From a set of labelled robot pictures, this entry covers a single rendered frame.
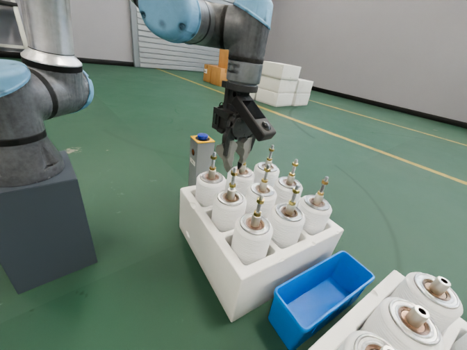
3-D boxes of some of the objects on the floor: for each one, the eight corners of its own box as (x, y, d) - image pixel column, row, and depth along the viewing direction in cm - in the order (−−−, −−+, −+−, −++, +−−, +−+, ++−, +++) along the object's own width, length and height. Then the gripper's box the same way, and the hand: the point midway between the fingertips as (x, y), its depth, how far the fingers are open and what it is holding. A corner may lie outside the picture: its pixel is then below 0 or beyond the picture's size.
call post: (193, 212, 94) (197, 144, 78) (187, 202, 98) (190, 136, 83) (208, 207, 97) (215, 142, 82) (201, 198, 102) (206, 135, 87)
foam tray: (231, 323, 58) (241, 280, 49) (178, 226, 85) (179, 187, 76) (324, 267, 78) (345, 229, 69) (258, 203, 105) (266, 171, 96)
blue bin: (290, 358, 53) (305, 332, 47) (262, 315, 60) (272, 289, 55) (359, 301, 68) (377, 276, 62) (330, 273, 76) (343, 248, 70)
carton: (229, 86, 420) (231, 69, 405) (219, 86, 406) (221, 68, 391) (220, 83, 439) (222, 67, 424) (210, 82, 425) (211, 66, 410)
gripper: (245, 80, 55) (233, 157, 66) (208, 78, 49) (202, 164, 59) (270, 87, 50) (253, 169, 60) (233, 86, 43) (221, 179, 54)
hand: (235, 167), depth 57 cm, fingers open, 3 cm apart
